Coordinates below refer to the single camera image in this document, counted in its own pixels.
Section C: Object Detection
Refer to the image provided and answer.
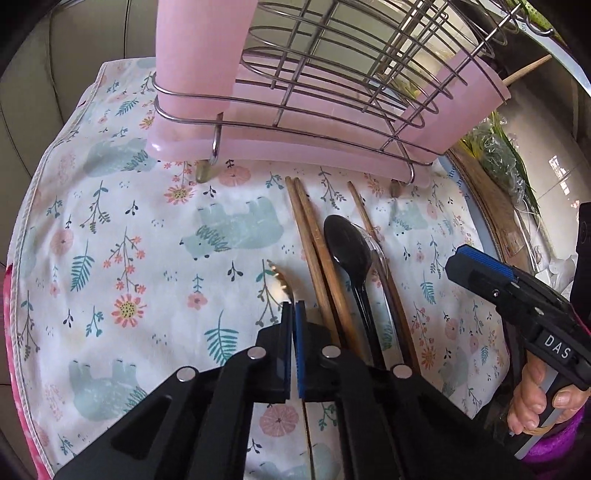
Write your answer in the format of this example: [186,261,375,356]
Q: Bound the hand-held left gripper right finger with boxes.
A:
[295,300,532,480]

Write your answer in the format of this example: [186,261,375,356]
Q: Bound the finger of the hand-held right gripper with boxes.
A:
[455,244,517,283]
[444,255,532,315]

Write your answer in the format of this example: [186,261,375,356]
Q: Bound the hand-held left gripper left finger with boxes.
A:
[53,301,296,480]

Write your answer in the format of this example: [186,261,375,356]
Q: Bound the gold metal fork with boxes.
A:
[265,259,294,319]

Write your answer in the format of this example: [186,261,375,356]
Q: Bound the clear plastic spoon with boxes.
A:
[353,224,400,367]

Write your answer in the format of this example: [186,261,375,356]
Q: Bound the black plastic spoon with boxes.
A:
[322,215,387,370]

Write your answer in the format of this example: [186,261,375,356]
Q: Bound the pink wire utensil holder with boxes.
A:
[147,0,556,198]

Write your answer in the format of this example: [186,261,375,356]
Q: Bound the person's right hand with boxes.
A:
[505,355,591,435]

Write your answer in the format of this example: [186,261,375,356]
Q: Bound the bag of green vegetables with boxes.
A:
[462,115,532,217]

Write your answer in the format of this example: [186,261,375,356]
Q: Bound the floral printed cloth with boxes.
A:
[9,58,509,480]

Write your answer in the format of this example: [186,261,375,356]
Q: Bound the wooden stick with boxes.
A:
[502,54,553,87]

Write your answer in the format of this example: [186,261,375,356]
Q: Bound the pink patterned cloth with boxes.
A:
[4,261,56,476]

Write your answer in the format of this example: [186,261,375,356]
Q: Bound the grey kitchen base cabinets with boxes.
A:
[0,0,160,195]

